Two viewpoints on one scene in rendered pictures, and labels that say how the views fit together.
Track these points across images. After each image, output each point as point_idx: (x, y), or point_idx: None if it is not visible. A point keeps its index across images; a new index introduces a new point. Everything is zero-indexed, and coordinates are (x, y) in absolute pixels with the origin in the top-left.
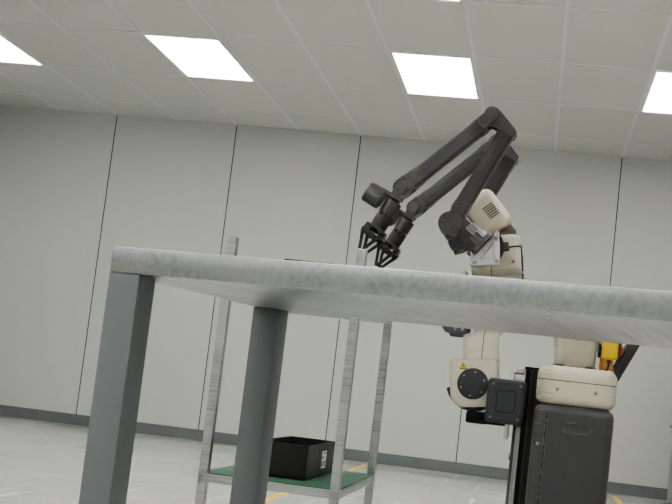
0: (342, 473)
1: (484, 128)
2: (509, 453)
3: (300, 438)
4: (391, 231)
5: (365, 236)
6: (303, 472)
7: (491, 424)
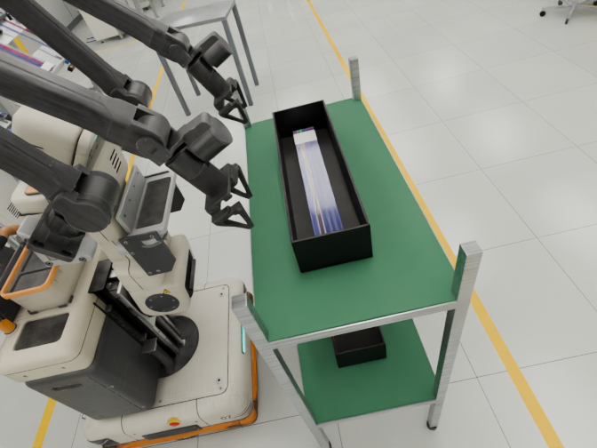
0: (328, 369)
1: None
2: (155, 344)
3: (373, 345)
4: (211, 164)
5: (240, 103)
6: None
7: None
